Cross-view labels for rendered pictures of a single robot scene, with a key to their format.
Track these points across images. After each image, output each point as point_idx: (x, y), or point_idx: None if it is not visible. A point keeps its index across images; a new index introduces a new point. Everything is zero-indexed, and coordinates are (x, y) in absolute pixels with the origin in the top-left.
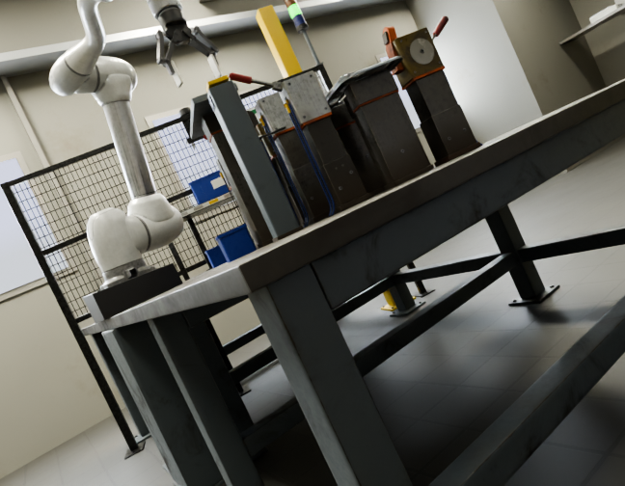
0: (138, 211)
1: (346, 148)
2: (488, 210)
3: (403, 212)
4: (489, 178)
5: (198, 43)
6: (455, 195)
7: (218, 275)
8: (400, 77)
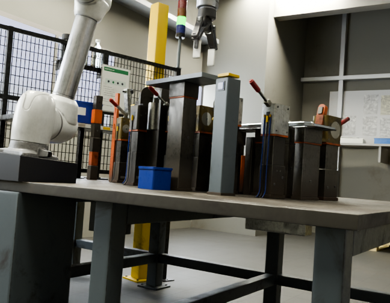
0: (59, 107)
1: None
2: (384, 242)
3: (383, 224)
4: (387, 226)
5: (212, 38)
6: (381, 226)
7: (325, 212)
8: None
